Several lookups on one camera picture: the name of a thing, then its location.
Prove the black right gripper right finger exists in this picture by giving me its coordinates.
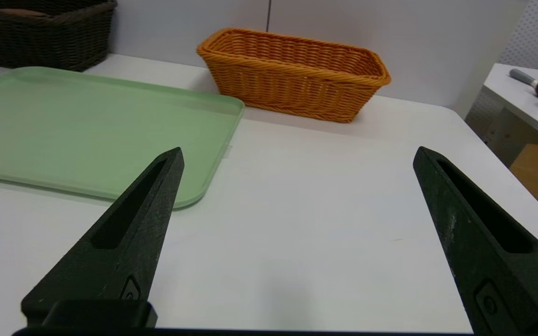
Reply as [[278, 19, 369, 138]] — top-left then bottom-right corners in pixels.
[[413, 146, 538, 334]]

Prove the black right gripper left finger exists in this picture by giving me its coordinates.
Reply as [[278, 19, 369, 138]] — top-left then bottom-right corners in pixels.
[[21, 147, 185, 329]]

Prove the white side table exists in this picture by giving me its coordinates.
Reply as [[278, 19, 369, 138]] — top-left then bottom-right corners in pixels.
[[465, 63, 538, 166]]

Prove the dark brown wicker basket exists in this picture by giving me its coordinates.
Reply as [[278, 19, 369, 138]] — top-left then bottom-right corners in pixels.
[[0, 0, 118, 72]]

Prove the orange wicker basket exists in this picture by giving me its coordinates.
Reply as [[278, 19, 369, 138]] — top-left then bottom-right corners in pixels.
[[197, 28, 392, 123]]

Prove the light green plastic tray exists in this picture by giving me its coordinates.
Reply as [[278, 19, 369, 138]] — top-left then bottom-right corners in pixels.
[[0, 66, 245, 210]]

